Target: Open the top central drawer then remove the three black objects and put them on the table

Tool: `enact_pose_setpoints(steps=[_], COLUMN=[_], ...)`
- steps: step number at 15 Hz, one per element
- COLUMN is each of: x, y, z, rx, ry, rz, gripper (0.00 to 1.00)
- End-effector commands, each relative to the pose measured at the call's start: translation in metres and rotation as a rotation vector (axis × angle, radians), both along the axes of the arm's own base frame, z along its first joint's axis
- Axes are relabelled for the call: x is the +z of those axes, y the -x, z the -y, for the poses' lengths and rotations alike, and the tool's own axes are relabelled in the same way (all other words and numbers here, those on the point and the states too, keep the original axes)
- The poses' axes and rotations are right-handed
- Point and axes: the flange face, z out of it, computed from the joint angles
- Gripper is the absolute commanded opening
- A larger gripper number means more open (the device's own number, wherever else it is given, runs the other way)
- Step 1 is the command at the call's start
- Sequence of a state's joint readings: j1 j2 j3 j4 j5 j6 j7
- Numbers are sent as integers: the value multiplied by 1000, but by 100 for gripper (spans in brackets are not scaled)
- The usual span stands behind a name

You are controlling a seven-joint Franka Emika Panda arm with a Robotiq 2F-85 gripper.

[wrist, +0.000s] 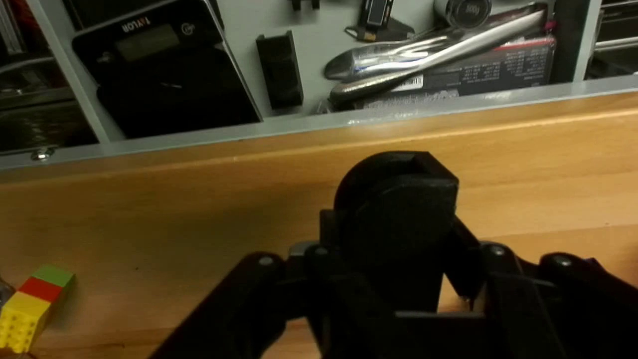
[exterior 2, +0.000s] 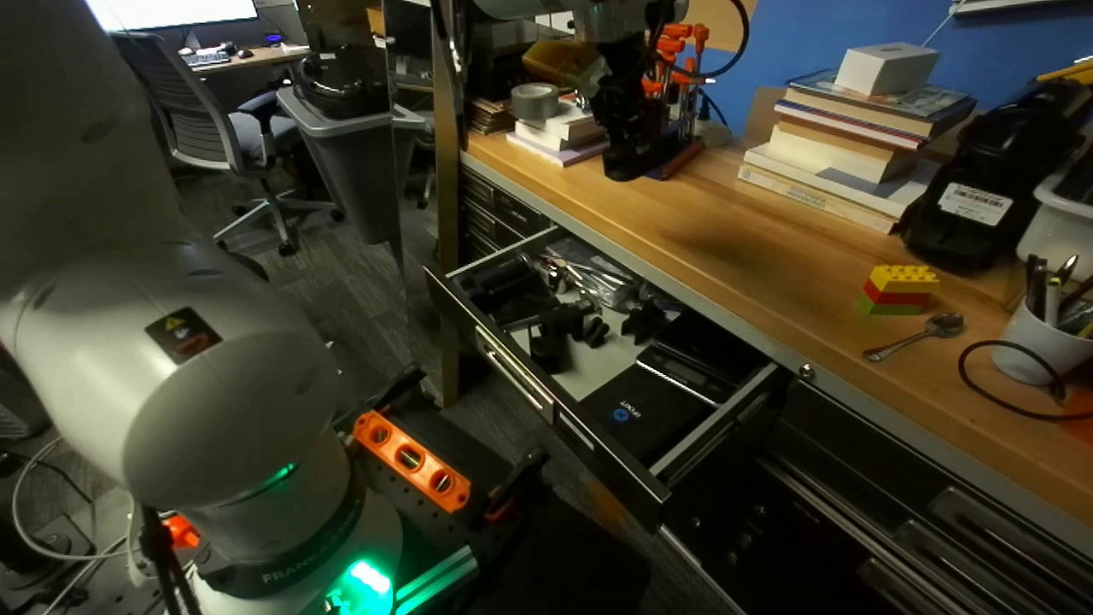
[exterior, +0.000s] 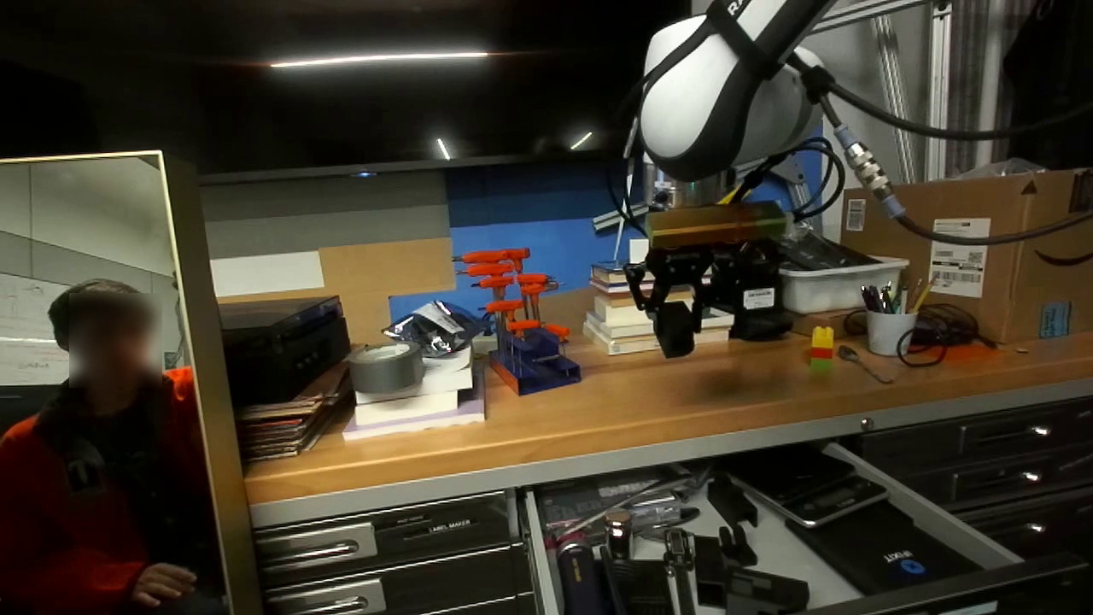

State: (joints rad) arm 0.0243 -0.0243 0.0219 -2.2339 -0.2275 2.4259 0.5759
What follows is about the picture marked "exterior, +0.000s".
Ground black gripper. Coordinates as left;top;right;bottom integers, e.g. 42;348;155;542
622;245;746;323

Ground small black cube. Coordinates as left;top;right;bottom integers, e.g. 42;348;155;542
652;296;702;362

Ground black block object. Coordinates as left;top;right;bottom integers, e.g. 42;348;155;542
703;467;763;531

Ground black slotted clip object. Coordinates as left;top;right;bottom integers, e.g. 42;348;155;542
714;524;767;571

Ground black cabinet drawer with dividers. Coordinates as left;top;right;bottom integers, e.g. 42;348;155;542
518;438;1027;615

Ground bystander hand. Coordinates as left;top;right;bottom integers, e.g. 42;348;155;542
130;560;202;608

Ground large stack of books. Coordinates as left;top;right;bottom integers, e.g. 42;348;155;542
582;255;737;358

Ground orange hex key set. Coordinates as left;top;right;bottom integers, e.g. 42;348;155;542
457;245;589;399

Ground yellow red green lego stack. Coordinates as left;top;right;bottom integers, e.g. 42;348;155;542
802;322;839;375

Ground white pen cup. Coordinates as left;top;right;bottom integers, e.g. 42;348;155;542
866;305;924;358

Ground silver metal hand tool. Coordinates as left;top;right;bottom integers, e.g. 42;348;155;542
545;467;718;539

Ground black digital scale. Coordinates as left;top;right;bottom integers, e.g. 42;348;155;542
729;443;894;531

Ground silver foil bag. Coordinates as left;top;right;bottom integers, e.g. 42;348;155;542
383;296;490;358

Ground black rectangular box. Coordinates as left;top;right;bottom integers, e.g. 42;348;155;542
689;563;818;615

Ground brown cardboard shipping box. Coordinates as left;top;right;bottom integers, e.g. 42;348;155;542
839;167;1093;348

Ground black iFixit tool kit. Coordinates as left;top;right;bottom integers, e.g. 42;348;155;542
787;499;985;598

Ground black television screen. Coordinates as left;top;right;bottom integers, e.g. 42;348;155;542
0;0;688;189

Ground black hard case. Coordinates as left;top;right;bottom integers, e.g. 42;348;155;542
218;296;356;412

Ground white paper sheet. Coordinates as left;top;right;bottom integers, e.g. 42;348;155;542
210;251;327;305

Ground brown notebook stack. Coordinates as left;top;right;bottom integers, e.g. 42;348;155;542
235;362;358;466

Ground wood framed divider panel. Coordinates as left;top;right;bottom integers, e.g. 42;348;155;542
0;147;266;615

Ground person in red sweater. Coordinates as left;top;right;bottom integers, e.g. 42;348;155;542
0;277;227;615

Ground gray connector robot cable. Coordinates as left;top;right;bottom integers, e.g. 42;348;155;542
796;49;917;227

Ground black cable loop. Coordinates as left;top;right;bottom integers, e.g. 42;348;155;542
894;305;985;369

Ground brown cardboard wall sheet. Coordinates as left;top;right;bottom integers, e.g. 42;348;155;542
318;237;461;348

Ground gray duct tape roll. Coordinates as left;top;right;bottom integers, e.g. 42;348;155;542
346;337;427;395

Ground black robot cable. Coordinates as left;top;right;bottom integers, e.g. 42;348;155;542
899;208;1093;251

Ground metal handle bar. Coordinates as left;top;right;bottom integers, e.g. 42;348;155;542
812;0;929;33

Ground aluminium frame post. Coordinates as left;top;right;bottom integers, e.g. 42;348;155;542
924;0;957;186

